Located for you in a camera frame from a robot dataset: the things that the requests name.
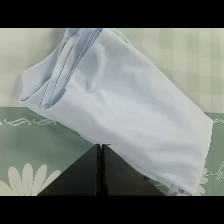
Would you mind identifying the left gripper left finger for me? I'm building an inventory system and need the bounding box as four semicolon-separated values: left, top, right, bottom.
37;143;102;197

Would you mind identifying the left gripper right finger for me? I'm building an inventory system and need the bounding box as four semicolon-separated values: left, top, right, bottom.
100;143;166;197

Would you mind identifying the light blue shirt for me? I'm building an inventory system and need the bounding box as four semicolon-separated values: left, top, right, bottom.
18;28;214;197

